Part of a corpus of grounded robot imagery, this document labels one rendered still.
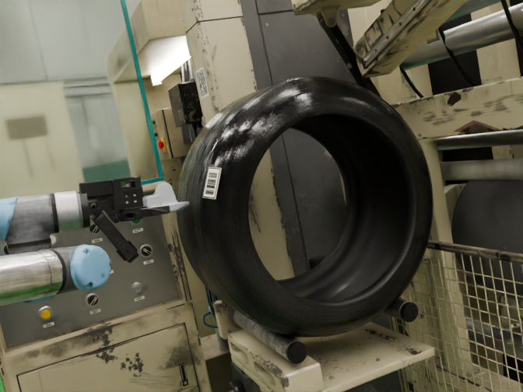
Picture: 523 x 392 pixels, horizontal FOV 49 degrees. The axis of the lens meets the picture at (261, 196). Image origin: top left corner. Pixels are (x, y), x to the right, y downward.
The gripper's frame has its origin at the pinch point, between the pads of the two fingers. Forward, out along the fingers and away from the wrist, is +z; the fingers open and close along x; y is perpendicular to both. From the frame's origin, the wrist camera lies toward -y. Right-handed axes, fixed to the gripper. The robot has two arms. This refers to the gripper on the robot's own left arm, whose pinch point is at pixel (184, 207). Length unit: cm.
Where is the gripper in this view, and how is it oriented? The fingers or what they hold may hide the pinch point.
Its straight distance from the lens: 117.6
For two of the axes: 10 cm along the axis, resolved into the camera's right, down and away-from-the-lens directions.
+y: -1.0, -9.9, -0.8
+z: 9.2, -1.2, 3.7
